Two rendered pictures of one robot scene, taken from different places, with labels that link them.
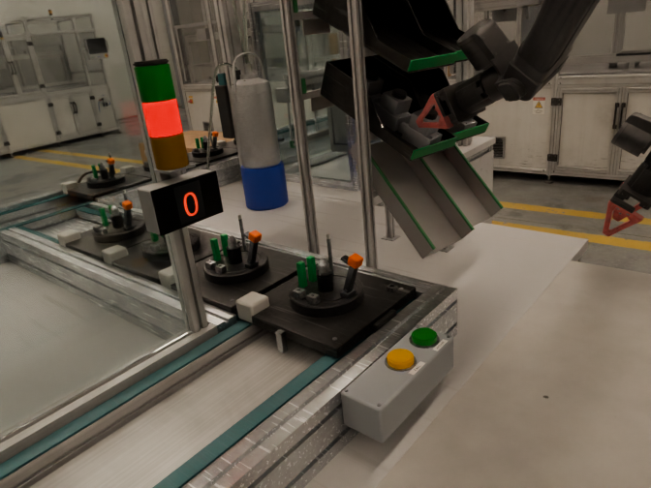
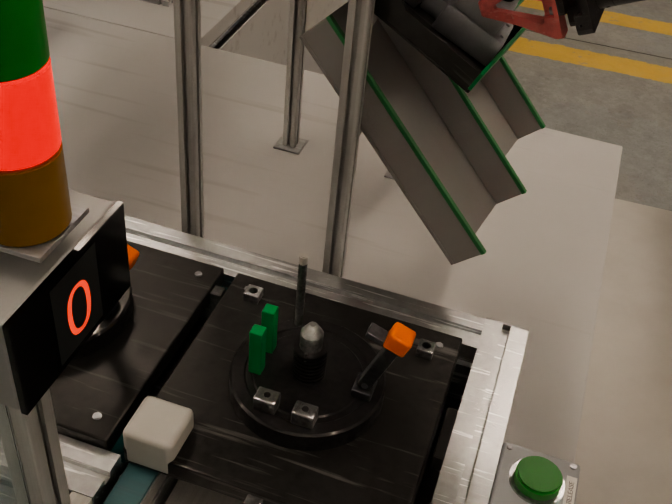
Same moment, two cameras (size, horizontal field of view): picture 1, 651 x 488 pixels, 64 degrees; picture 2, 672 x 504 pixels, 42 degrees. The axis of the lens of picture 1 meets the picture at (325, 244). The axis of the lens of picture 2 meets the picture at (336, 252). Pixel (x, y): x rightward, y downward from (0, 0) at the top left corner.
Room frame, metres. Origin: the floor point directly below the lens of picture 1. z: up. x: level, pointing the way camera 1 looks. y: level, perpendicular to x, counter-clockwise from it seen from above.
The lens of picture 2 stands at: (0.39, 0.24, 1.58)
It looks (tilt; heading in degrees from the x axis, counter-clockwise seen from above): 40 degrees down; 332
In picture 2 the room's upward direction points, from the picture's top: 6 degrees clockwise
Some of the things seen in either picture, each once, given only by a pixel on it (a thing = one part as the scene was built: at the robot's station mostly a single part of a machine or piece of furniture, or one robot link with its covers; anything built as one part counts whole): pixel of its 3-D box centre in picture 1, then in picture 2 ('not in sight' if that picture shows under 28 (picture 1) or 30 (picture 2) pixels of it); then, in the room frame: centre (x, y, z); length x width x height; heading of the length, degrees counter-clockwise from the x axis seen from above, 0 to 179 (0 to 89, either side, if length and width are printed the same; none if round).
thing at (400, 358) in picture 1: (400, 360); not in sight; (0.66, -0.09, 0.96); 0.04 x 0.04 x 0.02
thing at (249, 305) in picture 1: (253, 307); (158, 434); (0.86, 0.15, 0.97); 0.05 x 0.05 x 0.04; 48
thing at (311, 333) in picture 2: (323, 265); (311, 335); (0.86, 0.01, 1.04); 0.02 x 0.02 x 0.03
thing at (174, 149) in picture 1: (170, 150); (19, 184); (0.80, 0.22, 1.28); 0.05 x 0.05 x 0.05
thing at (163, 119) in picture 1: (162, 117); (4, 103); (0.80, 0.22, 1.33); 0.05 x 0.05 x 0.05
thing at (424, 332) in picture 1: (423, 339); (537, 480); (0.71, -0.14, 0.96); 0.04 x 0.04 x 0.02
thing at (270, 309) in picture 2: (311, 268); (269, 328); (0.90, 0.03, 1.01); 0.01 x 0.01 x 0.05; 48
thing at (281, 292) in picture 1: (326, 302); (306, 394); (0.86, 0.01, 0.96); 0.24 x 0.24 x 0.02; 48
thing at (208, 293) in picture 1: (233, 252); (52, 276); (1.04, 0.20, 1.01); 0.24 x 0.24 x 0.13; 48
